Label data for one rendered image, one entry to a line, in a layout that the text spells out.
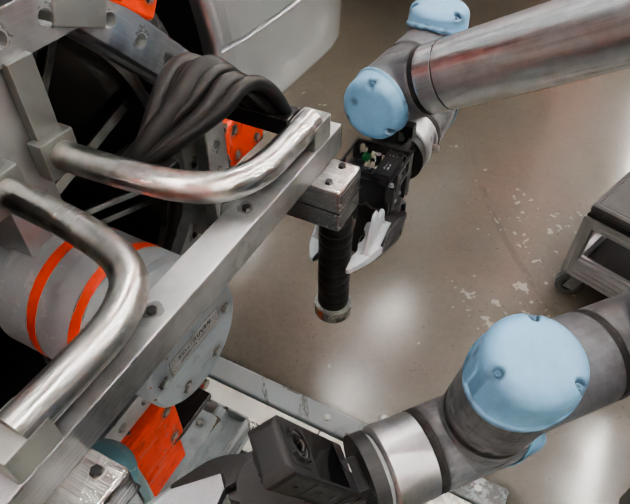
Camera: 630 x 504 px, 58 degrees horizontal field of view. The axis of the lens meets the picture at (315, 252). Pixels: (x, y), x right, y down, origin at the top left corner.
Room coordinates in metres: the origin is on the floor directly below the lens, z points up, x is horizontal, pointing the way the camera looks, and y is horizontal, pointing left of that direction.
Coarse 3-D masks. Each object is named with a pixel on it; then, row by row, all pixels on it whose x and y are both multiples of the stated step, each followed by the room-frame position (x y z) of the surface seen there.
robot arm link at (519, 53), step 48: (576, 0) 0.49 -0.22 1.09; (624, 0) 0.46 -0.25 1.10; (432, 48) 0.56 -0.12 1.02; (480, 48) 0.52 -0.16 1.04; (528, 48) 0.49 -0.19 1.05; (576, 48) 0.46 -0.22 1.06; (624, 48) 0.45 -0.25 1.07; (384, 96) 0.54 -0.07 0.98; (432, 96) 0.53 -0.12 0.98; (480, 96) 0.51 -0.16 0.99
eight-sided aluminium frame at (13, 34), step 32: (0, 0) 0.42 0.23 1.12; (32, 0) 0.43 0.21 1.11; (64, 0) 0.45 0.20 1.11; (96, 0) 0.48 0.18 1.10; (0, 32) 0.41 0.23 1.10; (32, 32) 0.42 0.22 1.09; (64, 32) 0.45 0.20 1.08; (96, 32) 0.48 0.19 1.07; (128, 32) 0.51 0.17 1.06; (160, 32) 0.55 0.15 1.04; (0, 64) 0.39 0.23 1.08; (128, 64) 0.56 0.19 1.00; (160, 64) 0.54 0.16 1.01; (192, 160) 0.62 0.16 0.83; (224, 160) 0.61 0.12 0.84; (192, 224) 0.60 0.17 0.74; (128, 416) 0.37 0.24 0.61
